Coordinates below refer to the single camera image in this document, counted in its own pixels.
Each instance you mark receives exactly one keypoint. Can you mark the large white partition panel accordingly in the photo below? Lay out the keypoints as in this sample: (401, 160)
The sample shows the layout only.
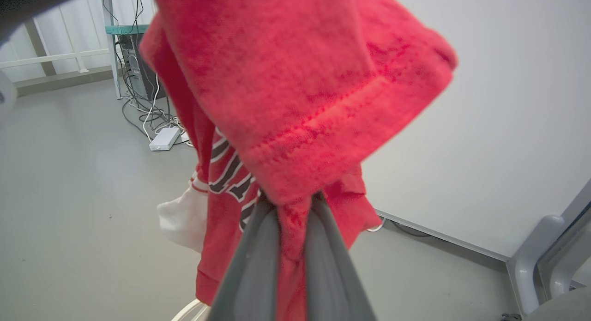
(498, 104)

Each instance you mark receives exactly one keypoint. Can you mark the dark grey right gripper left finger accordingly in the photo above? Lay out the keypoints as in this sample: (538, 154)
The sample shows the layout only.
(251, 265)

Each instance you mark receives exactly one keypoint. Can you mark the white perforated laundry basket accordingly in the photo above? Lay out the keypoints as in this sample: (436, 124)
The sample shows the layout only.
(191, 311)

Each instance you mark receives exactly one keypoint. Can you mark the grey foot of narrow partition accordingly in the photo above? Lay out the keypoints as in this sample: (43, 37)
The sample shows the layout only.
(561, 265)

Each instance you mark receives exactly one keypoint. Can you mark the white power strip box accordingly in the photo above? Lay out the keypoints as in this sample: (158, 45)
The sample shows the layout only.
(164, 139)

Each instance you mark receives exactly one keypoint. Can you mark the black computer tower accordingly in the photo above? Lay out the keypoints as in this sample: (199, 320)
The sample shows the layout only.
(138, 67)

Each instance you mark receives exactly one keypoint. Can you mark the red jersey with white sleeve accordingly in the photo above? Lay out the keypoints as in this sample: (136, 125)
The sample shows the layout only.
(295, 81)

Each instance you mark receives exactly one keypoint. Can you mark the grey partition foot beside sofa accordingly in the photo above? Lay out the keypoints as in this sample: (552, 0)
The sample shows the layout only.
(526, 265)

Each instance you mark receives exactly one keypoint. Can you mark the white window railing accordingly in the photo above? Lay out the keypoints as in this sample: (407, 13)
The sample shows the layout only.
(55, 58)

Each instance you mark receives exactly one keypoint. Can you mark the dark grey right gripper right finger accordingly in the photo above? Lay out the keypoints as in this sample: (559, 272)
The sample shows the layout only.
(328, 275)

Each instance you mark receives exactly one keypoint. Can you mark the grey metal desk leg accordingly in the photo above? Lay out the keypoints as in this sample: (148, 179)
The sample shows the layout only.
(111, 44)

